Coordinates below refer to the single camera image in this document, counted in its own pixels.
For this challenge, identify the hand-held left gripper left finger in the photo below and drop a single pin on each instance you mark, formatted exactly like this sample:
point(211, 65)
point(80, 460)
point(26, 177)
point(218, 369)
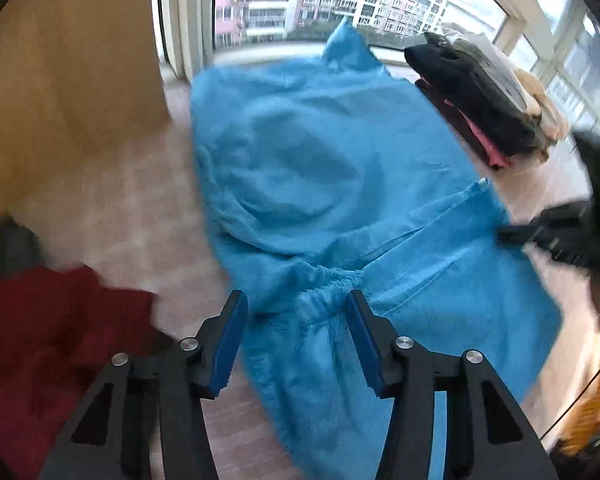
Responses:
point(227, 345)

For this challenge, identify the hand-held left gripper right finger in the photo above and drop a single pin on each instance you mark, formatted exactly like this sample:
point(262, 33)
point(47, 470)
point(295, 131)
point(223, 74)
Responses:
point(367, 345)

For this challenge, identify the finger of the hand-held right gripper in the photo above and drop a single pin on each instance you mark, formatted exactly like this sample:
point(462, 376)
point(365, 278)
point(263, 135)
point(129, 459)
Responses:
point(555, 245)
point(565, 216)

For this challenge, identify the blue garment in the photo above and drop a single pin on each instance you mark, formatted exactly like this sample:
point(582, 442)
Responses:
point(330, 185)

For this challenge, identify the stack of folded clothes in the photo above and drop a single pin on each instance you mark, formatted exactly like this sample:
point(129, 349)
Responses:
point(480, 105)

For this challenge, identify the pink folded garment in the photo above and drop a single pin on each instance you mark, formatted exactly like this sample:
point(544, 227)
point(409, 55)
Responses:
point(495, 152)

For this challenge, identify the pink checked blanket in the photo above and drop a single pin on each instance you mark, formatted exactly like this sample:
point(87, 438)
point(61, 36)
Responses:
point(130, 220)

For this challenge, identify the olive folded garment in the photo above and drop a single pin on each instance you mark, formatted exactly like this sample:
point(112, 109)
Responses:
point(490, 60)

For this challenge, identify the dark red garment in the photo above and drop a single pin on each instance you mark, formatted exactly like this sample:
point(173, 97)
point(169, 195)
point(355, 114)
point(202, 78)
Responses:
point(45, 340)

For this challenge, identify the dark grey garment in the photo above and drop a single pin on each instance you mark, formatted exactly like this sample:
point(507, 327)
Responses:
point(10, 250)

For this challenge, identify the large light wood board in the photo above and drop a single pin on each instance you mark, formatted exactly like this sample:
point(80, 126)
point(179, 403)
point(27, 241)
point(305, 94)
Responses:
point(70, 60)

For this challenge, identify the cream window frame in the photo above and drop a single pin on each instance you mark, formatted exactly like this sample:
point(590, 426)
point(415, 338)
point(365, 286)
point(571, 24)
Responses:
point(185, 20)

